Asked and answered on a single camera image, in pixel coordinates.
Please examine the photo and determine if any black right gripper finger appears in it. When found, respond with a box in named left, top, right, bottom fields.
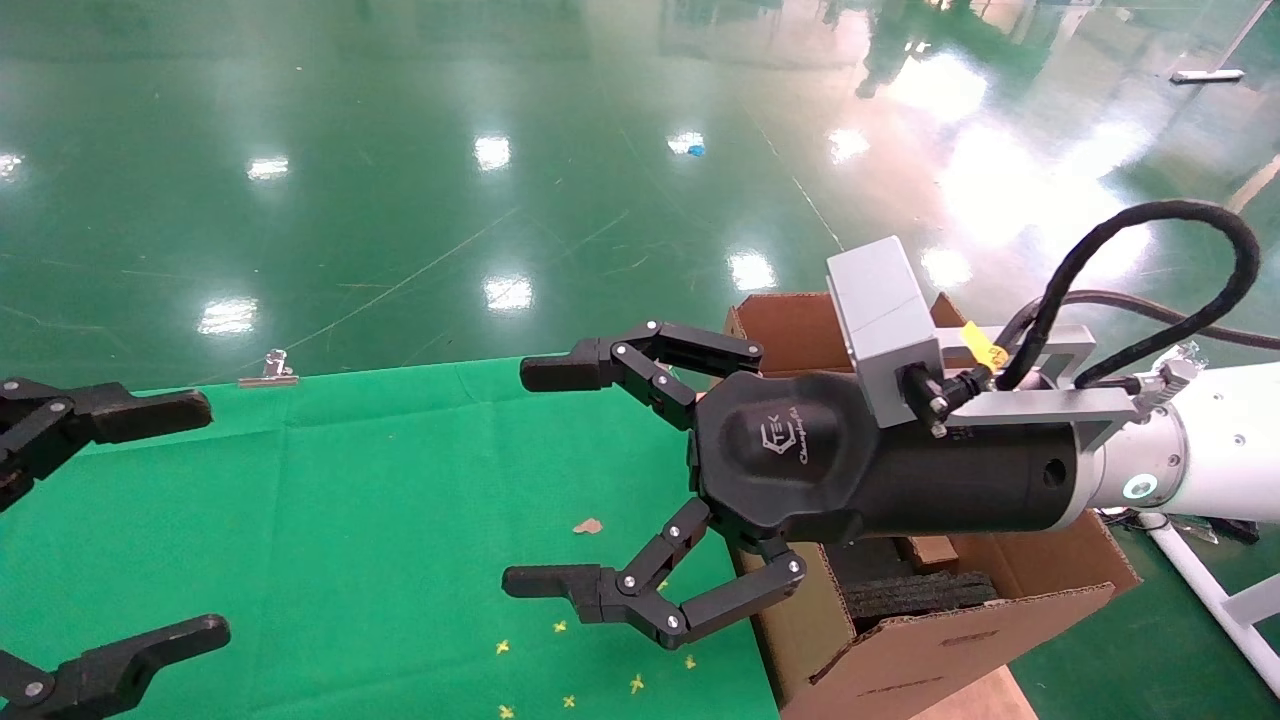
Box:
left=520, top=320, right=765, bottom=434
left=502, top=496, right=808, bottom=654

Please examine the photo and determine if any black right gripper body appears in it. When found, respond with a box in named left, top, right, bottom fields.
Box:
left=686, top=368, right=1089, bottom=550

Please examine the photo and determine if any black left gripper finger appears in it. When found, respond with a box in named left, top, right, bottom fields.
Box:
left=0, top=615, right=232, bottom=720
left=0, top=378, right=213, bottom=513

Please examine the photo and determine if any brown wooden block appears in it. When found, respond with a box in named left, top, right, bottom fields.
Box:
left=903, top=535, right=963, bottom=568

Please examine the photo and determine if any large open cardboard carton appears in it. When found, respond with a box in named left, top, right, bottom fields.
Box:
left=725, top=292, right=1143, bottom=720

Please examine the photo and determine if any black foam insert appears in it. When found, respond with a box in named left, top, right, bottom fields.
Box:
left=828, top=540, right=1001, bottom=634

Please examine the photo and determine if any silver binder clip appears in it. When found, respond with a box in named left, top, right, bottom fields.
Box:
left=237, top=349, right=299, bottom=388

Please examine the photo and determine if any green table cloth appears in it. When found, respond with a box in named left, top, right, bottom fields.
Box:
left=0, top=348, right=781, bottom=720

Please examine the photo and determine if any black plastic grid tray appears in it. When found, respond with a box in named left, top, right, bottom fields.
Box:
left=1190, top=516, right=1259, bottom=546

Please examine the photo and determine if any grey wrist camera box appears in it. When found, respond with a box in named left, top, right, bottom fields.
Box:
left=826, top=236, right=947, bottom=430

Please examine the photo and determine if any yellow cable label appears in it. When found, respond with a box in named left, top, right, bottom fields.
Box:
left=960, top=321, right=1010, bottom=372

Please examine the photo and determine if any silver camera mount bracket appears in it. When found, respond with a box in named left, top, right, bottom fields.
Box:
left=928, top=322, right=1201, bottom=454

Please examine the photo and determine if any smooth black cable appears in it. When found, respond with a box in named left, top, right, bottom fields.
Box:
left=1005, top=289, right=1280, bottom=353

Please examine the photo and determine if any white pipe frame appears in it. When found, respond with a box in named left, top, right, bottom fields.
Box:
left=1140, top=510, right=1280, bottom=693

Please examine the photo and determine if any thick black braided cable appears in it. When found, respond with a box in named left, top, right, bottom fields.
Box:
left=995, top=199, right=1262, bottom=393

